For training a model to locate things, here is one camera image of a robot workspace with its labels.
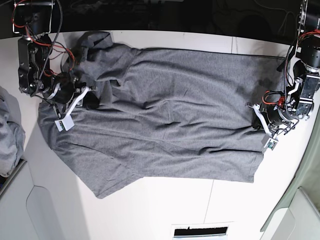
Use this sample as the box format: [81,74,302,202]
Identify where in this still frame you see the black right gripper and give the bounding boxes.
[41,72,100,113]

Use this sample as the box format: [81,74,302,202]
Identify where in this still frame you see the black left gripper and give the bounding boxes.
[252,102,299,135]

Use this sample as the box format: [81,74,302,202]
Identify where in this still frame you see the grey t-shirt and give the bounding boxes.
[38,31,282,199]

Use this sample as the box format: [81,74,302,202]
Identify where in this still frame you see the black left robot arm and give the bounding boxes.
[252,0,320,136]

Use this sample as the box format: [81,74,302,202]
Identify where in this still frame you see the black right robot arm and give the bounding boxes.
[11,0,99,111]

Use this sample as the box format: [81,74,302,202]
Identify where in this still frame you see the pile of grey clothes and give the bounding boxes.
[0,87,25,178]

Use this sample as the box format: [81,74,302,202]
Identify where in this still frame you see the white bin right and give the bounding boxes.
[261,187,320,240]

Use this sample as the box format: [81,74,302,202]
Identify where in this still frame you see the white bin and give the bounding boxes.
[261,187,320,240]
[0,159,66,240]

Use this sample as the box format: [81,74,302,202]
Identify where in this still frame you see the white bin left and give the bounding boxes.
[0,159,66,240]

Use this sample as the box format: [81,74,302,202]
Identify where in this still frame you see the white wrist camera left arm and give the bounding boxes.
[246,102,279,152]

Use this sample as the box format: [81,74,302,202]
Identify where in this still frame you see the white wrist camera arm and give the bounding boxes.
[54,86,99,132]
[246,102,279,152]

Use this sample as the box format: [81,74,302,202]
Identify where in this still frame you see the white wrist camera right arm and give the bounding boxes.
[54,86,99,132]

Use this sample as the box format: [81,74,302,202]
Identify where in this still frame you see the white cables in background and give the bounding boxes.
[254,0,305,38]

